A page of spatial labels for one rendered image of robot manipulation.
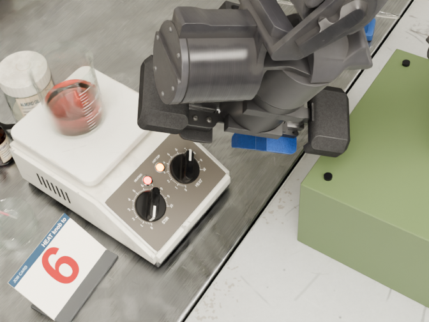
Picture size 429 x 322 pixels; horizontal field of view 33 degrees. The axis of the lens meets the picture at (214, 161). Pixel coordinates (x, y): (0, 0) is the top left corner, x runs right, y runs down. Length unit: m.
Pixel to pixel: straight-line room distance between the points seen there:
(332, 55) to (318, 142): 0.13
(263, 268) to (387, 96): 0.21
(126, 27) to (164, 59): 0.49
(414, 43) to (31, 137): 0.49
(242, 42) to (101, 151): 0.29
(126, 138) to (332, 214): 0.22
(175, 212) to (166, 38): 0.28
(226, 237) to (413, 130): 0.22
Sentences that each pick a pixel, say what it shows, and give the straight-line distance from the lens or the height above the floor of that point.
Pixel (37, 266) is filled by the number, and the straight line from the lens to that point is 0.74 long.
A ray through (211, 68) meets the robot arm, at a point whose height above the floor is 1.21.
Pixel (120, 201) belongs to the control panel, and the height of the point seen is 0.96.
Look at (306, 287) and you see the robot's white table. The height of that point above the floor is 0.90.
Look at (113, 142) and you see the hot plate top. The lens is 0.74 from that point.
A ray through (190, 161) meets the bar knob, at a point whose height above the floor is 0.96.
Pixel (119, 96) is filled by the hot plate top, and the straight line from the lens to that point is 0.78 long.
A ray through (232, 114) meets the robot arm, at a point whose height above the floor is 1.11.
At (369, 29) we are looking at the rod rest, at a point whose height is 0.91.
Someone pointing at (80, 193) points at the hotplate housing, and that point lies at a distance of 0.73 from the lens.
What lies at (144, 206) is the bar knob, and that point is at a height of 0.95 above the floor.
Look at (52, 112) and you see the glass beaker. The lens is 0.72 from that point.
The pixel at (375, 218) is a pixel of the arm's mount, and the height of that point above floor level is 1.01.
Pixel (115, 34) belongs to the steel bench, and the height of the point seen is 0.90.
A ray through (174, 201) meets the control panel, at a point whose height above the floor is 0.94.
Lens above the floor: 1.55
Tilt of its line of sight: 53 degrees down
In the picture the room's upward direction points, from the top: 6 degrees counter-clockwise
